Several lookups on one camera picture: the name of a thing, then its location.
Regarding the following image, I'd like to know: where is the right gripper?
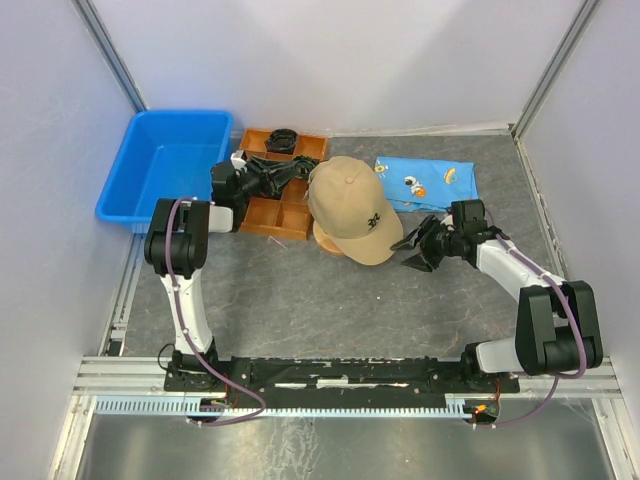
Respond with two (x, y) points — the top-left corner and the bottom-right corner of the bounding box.
(389, 215), (461, 274)

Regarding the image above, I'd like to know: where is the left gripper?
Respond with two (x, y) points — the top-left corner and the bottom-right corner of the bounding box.
(232, 154), (298, 204)

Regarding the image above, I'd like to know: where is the blue astronaut print cloth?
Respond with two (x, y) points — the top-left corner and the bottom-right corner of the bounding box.
(374, 157), (479, 212)

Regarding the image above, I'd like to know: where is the beige cap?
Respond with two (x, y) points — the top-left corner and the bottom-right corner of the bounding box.
(306, 156), (403, 266)

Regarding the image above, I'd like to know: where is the wooden hat stand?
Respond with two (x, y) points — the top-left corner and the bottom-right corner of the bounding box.
(313, 221), (344, 256)

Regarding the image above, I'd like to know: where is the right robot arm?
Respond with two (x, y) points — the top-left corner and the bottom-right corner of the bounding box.
(392, 200), (604, 391)

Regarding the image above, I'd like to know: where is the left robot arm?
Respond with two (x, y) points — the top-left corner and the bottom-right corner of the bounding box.
(144, 155), (318, 390)

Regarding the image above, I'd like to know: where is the rolled green black belt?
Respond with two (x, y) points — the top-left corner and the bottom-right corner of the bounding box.
(293, 155), (319, 179)

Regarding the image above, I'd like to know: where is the rolled black belt top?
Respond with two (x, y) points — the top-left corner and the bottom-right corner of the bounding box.
(265, 128), (298, 155)

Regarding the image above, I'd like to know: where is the wooden compartment tray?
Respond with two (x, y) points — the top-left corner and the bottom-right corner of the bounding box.
(239, 128), (328, 241)

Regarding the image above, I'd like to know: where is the blue plastic bin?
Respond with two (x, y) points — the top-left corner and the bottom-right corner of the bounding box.
(95, 109), (234, 234)

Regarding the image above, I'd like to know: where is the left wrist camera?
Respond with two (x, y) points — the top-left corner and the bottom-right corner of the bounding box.
(230, 150), (248, 171)

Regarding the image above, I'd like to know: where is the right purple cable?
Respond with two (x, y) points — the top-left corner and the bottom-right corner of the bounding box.
(469, 209), (589, 429)

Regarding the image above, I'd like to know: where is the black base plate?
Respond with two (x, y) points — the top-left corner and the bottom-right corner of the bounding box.
(162, 357), (520, 408)

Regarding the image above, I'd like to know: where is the blue cable duct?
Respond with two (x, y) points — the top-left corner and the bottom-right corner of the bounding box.
(94, 395), (471, 419)

